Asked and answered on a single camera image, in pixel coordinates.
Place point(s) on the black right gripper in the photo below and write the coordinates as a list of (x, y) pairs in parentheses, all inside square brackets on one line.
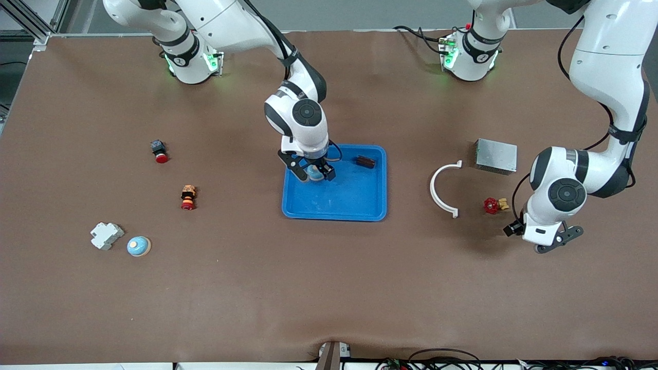
[(320, 163)]

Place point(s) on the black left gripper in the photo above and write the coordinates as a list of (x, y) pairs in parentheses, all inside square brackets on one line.
[(512, 229)]

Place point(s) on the blue bell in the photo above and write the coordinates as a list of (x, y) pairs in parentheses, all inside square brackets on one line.
[(314, 173), (139, 246)]

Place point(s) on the brown cylindrical electrolytic capacitor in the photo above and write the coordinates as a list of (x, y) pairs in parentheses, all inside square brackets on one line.
[(365, 162)]

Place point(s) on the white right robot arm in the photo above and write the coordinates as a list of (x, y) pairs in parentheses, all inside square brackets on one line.
[(303, 115)]

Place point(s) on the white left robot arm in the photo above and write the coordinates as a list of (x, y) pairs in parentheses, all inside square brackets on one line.
[(606, 67)]

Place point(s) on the blue plastic tray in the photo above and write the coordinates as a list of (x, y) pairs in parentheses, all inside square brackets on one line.
[(349, 198)]

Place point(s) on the brass valve red handwheel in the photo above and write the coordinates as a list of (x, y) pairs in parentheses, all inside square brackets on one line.
[(491, 205)]

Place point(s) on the perforated metal power supply box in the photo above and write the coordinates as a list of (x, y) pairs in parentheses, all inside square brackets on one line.
[(496, 156)]

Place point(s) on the red emergency stop orange base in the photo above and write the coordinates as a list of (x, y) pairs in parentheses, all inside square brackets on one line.
[(188, 198)]

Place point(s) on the red push button black base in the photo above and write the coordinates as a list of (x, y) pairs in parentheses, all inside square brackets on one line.
[(160, 152)]

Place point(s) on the white circuit breaker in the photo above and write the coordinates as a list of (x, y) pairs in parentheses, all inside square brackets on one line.
[(106, 236)]

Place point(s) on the white curved plastic bracket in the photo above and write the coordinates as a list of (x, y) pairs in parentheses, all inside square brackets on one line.
[(433, 190)]

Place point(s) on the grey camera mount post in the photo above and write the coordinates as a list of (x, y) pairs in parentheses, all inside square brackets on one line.
[(331, 357)]

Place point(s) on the aluminium frame profile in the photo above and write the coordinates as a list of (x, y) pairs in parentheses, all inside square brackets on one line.
[(41, 38)]

